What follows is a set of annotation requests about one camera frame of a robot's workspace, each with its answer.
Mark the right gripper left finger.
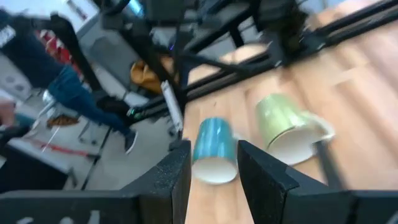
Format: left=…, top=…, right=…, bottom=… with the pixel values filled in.
left=121, top=139, right=192, bottom=224

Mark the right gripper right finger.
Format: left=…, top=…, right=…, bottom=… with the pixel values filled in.
left=237, top=139, right=300, bottom=224

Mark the teal striped mug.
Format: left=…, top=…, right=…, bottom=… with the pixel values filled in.
left=191, top=116, right=239, bottom=186

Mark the green mug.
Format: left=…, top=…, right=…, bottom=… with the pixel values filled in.
left=254, top=93, right=336, bottom=166

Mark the white bar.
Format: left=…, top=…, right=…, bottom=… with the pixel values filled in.
left=160, top=80, right=185, bottom=132

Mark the yellow-brown bag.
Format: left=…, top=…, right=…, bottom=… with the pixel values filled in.
left=129, top=60, right=163, bottom=95

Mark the person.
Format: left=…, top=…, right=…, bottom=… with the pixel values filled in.
left=0, top=9, right=138, bottom=155

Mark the black box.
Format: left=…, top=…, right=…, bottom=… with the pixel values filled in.
left=0, top=146, right=70, bottom=194

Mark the black frame post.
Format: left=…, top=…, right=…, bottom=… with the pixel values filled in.
left=124, top=18, right=188, bottom=105

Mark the black table frame rail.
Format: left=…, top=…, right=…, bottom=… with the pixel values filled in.
left=136, top=0, right=398, bottom=113

